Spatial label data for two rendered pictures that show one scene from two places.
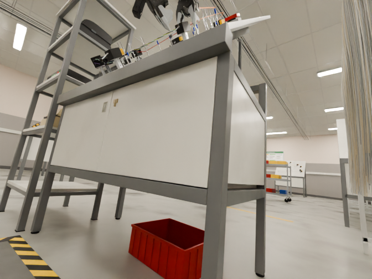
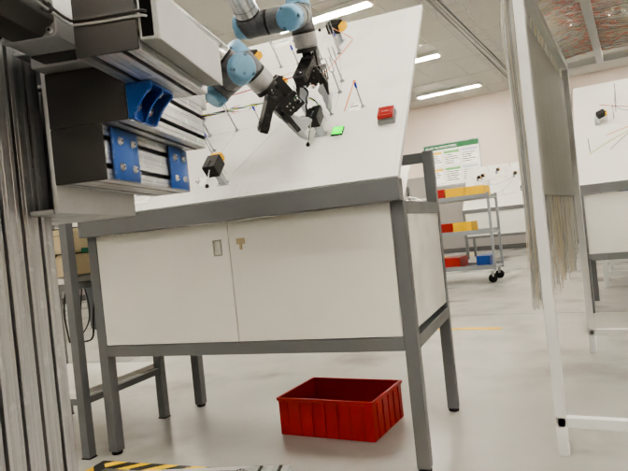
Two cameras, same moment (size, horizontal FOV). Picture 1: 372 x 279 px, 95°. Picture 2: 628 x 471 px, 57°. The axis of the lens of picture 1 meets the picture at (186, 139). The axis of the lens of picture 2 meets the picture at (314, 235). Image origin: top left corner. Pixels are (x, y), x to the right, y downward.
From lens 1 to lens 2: 1.30 m
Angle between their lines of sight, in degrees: 18
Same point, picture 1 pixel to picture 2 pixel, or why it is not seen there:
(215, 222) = (415, 362)
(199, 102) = (378, 252)
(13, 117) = not seen: outside the picture
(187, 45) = (354, 192)
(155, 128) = (326, 280)
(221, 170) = (413, 319)
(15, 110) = not seen: outside the picture
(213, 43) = (387, 198)
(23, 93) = not seen: outside the picture
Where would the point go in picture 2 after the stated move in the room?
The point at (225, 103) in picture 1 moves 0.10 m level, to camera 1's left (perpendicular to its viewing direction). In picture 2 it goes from (406, 257) to (374, 261)
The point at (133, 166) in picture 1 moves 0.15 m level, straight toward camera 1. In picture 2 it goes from (305, 327) to (330, 332)
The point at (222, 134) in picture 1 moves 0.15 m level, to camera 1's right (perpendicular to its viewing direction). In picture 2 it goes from (409, 287) to (456, 281)
